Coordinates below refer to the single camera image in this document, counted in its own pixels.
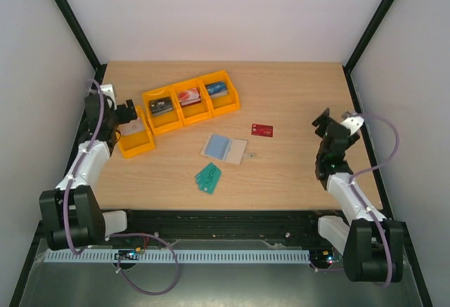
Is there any red card stack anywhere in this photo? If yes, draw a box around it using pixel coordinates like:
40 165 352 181
177 88 201 107

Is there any yellow bin with black cards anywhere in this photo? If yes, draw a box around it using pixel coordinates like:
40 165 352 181
142 86 183 135

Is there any left black frame post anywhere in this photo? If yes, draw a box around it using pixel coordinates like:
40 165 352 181
54 0 105 72

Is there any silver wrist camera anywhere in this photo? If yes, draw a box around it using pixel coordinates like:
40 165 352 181
101 84 115 103
340 112 365 136

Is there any yellow bin with blue cards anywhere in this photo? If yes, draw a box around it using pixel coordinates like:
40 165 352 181
199 70 240 117

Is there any white slotted cable duct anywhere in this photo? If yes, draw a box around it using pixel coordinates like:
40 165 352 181
44 249 310 264

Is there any black card stack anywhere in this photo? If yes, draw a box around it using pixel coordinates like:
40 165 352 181
148 97 173 117

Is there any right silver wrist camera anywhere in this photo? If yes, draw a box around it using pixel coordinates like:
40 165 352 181
340 112 365 136

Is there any pink floral card stack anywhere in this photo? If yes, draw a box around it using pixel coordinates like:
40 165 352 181
119 118 145 136

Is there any black aluminium frame rail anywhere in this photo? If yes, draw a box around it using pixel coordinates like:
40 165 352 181
38 209 352 248

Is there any yellow bin with red cards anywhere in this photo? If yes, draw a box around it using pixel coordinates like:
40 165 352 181
172 77 212 126

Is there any yellow bin with pink cards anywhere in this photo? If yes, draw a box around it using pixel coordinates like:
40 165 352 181
117 105 155 158

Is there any blue card stack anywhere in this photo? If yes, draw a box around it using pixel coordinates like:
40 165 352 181
205 81 229 99

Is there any beige leather card holder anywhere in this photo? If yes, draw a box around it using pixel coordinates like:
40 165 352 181
200 133 256 165

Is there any red VIP credit card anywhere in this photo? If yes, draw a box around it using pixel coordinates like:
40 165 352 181
251 124 274 138

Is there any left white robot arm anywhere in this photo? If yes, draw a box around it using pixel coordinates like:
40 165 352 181
39 84 137 254

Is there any teal VIP card stack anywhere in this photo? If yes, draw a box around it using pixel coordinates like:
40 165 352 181
195 162 221 195

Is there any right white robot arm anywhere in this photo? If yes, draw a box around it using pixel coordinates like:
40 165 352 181
307 109 404 286

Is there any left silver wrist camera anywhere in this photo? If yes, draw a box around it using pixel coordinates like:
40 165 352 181
101 84 115 103

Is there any right black frame post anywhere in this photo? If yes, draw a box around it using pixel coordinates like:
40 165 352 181
343 0 414 72

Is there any black frame post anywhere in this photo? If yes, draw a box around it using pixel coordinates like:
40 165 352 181
343 0 414 72
54 0 105 72

